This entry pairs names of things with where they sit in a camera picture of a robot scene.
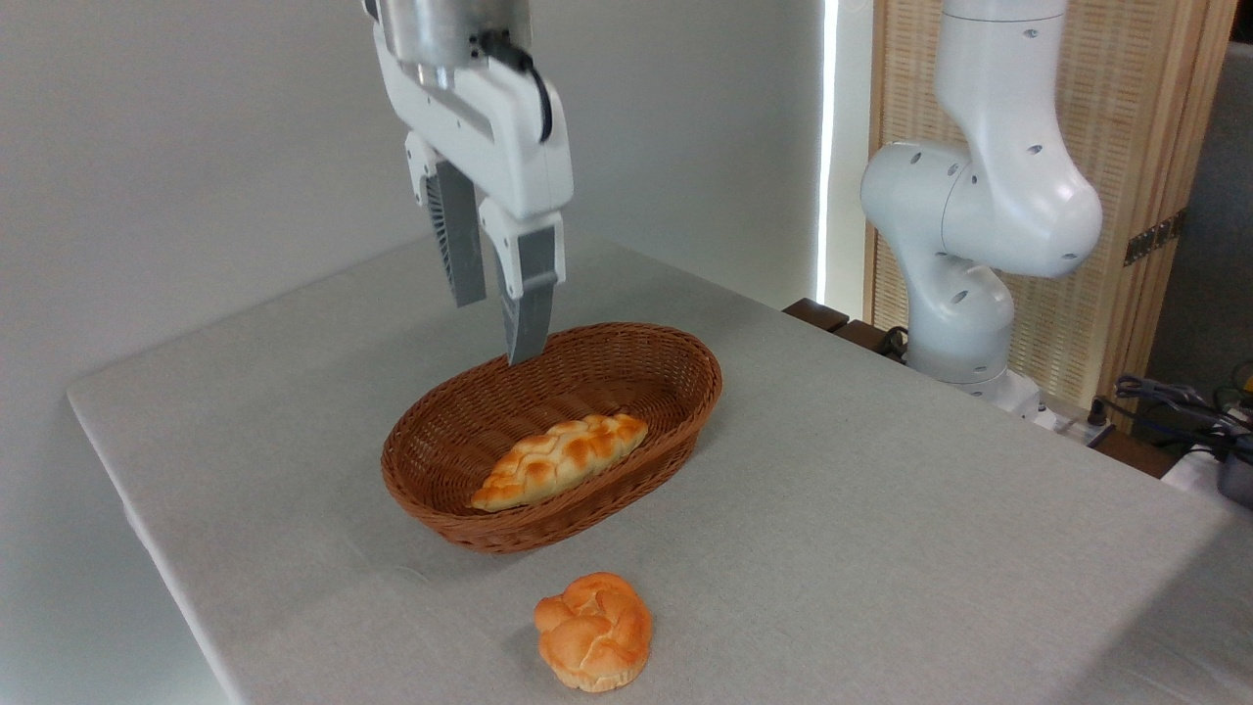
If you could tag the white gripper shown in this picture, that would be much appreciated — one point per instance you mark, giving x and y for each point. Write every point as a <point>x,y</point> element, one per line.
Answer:
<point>499,147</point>

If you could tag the long braided bread loaf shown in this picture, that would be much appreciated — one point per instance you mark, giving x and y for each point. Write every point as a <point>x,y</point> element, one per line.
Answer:
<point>558,460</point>

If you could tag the brown oval wicker basket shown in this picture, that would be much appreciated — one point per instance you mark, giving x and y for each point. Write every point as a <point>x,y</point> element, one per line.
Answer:
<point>626,382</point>

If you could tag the round knotted bread roll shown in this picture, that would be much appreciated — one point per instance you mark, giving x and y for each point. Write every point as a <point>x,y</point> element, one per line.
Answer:
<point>594,632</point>

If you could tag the grey tablecloth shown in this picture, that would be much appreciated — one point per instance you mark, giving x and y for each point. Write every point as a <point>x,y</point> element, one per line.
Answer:
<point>881,490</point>

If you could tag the white power strip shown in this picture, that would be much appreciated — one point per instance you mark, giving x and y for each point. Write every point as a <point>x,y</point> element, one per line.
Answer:
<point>1077,426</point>

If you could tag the wooden folding screen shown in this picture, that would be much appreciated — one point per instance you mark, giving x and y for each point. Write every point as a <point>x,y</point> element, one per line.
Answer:
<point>1126,117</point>

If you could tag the dark metal screen hinge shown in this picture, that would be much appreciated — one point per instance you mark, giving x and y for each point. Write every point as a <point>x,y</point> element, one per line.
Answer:
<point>1155,238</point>

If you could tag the grey device housing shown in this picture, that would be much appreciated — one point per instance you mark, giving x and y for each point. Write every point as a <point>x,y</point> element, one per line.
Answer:
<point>1238,482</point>

